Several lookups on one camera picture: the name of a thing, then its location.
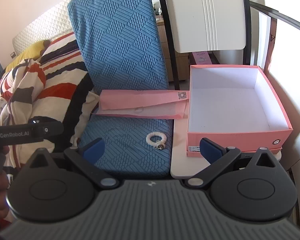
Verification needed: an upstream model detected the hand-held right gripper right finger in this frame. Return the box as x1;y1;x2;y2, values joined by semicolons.
184;137;278;188

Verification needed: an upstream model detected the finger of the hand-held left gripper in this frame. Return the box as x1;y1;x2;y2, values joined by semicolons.
32;120;65;142

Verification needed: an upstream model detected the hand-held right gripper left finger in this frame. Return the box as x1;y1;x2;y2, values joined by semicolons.
27;137;120;189

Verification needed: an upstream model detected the pink cardboard box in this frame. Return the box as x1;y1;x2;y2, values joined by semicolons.
187;64;293;153

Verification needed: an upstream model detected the white fluffy hair tie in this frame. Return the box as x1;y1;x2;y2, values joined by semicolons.
145;132;167;150

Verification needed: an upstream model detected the pink box lid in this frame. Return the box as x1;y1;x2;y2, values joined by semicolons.
186;144;283;158

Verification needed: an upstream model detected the striped blanket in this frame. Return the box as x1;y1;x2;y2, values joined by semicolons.
0;32;100;180

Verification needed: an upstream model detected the yellow plush pillow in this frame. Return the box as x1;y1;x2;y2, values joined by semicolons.
5;40;51;73

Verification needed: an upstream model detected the small pink printed box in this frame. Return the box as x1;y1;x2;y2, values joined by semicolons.
194;51;215;65

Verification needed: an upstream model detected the blue textured cushion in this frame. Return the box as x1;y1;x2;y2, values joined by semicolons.
67;0;175;179

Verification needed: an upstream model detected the white quilted headboard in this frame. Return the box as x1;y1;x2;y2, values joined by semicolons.
12;0;74;55

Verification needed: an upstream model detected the wooden cabinet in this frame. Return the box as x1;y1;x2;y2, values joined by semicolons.
152;0;191;85

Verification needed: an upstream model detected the white plastic panel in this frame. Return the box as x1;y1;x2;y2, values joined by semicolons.
162;0;247;54

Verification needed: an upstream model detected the black curved rail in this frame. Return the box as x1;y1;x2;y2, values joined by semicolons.
249;1;300;36

